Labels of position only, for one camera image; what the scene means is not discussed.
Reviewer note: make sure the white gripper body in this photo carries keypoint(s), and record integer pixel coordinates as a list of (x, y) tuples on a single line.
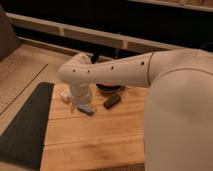
[(80, 94)]

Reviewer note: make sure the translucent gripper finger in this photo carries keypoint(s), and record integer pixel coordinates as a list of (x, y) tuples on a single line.
[(72, 107)]

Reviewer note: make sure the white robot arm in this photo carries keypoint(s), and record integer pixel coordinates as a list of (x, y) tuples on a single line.
[(178, 112)]

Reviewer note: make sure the blue sponge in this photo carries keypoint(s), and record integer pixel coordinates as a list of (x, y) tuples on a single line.
[(85, 109)]

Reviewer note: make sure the black rectangular sponge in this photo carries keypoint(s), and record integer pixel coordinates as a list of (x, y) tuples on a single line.
[(112, 100)]

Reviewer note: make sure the black bowl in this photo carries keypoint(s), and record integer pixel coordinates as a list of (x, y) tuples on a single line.
[(108, 89)]

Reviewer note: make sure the wooden table board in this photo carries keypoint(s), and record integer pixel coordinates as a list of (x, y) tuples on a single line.
[(109, 140)]

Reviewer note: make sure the dark grey floor mat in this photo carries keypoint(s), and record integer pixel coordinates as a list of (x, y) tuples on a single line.
[(23, 140)]

